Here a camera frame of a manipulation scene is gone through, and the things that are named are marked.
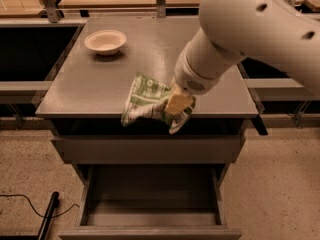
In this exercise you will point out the open grey middle drawer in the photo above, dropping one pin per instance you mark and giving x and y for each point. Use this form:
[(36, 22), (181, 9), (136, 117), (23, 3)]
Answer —
[(151, 202)]

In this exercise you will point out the left metal post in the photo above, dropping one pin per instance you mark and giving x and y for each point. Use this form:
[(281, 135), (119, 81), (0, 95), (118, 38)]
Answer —
[(52, 12)]

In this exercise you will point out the middle metal post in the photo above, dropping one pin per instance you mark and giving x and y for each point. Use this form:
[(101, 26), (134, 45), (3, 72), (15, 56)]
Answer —
[(161, 8)]

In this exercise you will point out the grey drawer cabinet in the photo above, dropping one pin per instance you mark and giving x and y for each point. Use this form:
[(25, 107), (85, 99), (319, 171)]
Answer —
[(88, 95)]

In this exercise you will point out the green jalapeno chip bag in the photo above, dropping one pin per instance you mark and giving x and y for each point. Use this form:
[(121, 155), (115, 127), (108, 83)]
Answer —
[(147, 99)]

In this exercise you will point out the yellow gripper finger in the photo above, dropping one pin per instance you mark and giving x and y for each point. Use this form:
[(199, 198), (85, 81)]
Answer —
[(177, 102), (175, 89)]

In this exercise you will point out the black floor bar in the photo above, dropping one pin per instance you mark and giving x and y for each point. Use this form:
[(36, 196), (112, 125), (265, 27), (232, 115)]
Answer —
[(53, 204)]

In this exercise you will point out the metal post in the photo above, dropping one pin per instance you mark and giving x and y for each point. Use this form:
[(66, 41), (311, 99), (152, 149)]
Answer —
[(52, 12), (161, 8)]

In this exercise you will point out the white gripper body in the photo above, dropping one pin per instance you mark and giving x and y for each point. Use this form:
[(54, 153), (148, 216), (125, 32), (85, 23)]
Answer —
[(189, 78)]

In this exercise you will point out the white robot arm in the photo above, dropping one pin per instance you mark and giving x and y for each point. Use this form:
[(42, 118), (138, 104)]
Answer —
[(270, 31)]

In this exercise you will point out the grey top drawer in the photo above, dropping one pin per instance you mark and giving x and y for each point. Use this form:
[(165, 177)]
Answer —
[(149, 150)]

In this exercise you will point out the white paper bowl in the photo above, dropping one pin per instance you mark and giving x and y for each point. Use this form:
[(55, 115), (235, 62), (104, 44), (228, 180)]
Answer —
[(105, 42)]

